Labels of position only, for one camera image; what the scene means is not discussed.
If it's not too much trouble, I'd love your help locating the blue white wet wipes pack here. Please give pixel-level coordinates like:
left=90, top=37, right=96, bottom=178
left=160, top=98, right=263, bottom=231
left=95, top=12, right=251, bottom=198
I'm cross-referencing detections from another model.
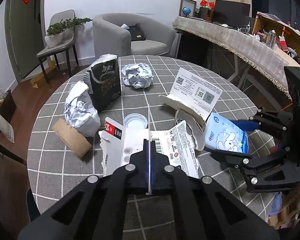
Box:
left=204, top=113, right=249, bottom=153

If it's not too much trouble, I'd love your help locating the torn white paper cup sleeve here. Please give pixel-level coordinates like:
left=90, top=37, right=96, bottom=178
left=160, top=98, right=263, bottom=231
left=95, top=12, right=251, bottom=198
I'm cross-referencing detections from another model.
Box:
left=175, top=109, right=205, bottom=151

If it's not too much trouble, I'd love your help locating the brown cardboard roll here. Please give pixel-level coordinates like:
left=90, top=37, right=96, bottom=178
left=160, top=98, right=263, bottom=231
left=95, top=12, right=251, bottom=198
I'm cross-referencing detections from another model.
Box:
left=53, top=119, right=92, bottom=158

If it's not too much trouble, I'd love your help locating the white torn packaging card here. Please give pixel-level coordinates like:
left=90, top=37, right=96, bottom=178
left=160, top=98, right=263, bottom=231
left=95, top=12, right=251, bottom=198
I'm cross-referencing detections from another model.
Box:
left=98, top=118, right=199, bottom=178

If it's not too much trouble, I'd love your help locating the white QR code leaflet box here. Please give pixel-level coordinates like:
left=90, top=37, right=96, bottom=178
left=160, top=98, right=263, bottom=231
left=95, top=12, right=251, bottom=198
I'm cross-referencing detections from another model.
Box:
left=159, top=68, right=223, bottom=126

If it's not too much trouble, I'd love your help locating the clear plastic lid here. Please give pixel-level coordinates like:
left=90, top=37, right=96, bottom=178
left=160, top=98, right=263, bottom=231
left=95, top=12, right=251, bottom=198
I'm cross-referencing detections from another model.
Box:
left=123, top=113, right=148, bottom=129

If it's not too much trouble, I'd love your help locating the white paper bag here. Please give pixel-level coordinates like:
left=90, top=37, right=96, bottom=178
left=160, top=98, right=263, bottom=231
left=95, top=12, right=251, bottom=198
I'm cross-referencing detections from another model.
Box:
left=64, top=81, right=101, bottom=137

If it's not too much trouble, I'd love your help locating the beige fringed desk cloth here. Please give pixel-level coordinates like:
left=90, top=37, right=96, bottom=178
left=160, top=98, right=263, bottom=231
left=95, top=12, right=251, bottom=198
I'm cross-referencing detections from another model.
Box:
left=173, top=16, right=291, bottom=99

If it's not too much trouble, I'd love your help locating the grey checkered tablecloth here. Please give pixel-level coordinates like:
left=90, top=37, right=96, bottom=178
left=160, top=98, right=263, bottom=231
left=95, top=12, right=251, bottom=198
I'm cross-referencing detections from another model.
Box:
left=26, top=54, right=277, bottom=240

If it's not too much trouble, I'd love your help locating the wooden desk organizer box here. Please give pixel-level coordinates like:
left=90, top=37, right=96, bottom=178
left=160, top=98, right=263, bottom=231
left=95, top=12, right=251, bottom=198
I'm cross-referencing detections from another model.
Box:
left=252, top=12, right=300, bottom=59

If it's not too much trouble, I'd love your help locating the black monitor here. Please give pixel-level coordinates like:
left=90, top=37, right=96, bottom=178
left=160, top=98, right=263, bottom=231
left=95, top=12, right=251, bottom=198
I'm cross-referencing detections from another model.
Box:
left=212, top=0, right=250, bottom=28

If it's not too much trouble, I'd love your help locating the cardboard box on floor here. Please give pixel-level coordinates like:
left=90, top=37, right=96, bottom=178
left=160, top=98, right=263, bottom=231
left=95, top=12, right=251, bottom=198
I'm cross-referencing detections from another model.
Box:
left=30, top=61, right=57, bottom=88

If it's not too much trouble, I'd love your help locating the small blue globe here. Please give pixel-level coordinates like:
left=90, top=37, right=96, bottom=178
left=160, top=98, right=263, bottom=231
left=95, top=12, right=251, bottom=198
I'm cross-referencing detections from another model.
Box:
left=182, top=7, right=191, bottom=17

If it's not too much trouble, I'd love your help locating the framed picture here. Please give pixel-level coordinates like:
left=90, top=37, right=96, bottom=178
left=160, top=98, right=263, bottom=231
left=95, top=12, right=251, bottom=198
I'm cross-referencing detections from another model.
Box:
left=179, top=0, right=197, bottom=17

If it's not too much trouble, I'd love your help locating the black handbag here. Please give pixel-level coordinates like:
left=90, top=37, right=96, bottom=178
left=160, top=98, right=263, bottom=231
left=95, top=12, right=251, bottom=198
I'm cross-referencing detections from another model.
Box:
left=127, top=24, right=146, bottom=42

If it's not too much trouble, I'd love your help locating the grey armchair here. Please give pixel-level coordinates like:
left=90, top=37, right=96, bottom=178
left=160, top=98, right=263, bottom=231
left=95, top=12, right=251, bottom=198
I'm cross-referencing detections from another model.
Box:
left=93, top=13, right=175, bottom=57

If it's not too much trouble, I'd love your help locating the potted green plant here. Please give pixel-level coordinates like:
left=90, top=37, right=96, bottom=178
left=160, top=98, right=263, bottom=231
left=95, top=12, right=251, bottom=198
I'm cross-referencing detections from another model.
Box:
left=45, top=17, right=92, bottom=48

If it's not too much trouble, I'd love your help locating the grey dining chair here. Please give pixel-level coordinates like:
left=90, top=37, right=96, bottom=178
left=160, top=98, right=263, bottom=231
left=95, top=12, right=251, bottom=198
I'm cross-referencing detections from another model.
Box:
left=37, top=9, right=79, bottom=84

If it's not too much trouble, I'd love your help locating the dark green door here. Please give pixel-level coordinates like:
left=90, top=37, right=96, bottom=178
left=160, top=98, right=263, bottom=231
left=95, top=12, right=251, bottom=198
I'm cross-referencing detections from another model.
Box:
left=5, top=0, right=44, bottom=82

